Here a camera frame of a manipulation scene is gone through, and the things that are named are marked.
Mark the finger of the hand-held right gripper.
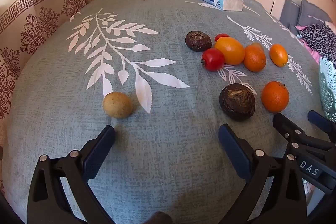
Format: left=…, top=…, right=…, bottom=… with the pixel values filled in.
left=308, top=110, right=336, bottom=140
left=273, top=112, right=336, bottom=159

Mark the orange mandarin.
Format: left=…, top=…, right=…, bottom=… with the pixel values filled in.
left=261, top=81, right=290, bottom=113
left=243, top=45, right=267, bottom=72

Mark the grey-green leaf print tablecloth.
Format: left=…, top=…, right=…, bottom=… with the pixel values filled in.
left=1, top=0, right=332, bottom=224

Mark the large yellow-orange oval tomato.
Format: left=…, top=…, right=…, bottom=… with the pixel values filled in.
left=215, top=37, right=245, bottom=66

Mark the teal lace plastic basket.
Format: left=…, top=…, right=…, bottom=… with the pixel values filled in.
left=318, top=57, right=336, bottom=123

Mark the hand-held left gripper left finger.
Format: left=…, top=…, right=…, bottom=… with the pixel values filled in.
left=27, top=125, right=116, bottom=224

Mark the beige patterned curtain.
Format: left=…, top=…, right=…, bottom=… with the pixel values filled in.
left=0, top=0, right=125, bottom=147

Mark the pink cloth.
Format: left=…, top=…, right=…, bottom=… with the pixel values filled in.
left=295, top=21, right=336, bottom=66

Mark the red cherry tomato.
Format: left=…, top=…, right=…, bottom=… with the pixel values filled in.
left=214, top=33, right=231, bottom=43
left=201, top=48, right=226, bottom=72

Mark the small orange oval kumquat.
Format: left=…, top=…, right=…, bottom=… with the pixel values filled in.
left=269, top=44, right=289, bottom=67

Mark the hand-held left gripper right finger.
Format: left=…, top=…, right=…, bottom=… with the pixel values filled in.
left=218, top=124, right=307, bottom=224

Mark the tan round fruit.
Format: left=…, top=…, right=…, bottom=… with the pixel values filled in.
left=102, top=92, right=133, bottom=119

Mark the grey cushion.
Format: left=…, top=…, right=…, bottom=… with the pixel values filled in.
left=297, top=0, right=333, bottom=28
left=279, top=0, right=301, bottom=28

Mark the leopard print cloth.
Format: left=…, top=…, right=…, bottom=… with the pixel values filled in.
left=299, top=23, right=336, bottom=64

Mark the dark brown water chestnut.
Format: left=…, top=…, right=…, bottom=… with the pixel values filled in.
left=185, top=31, right=213, bottom=52
left=219, top=83, right=256, bottom=122

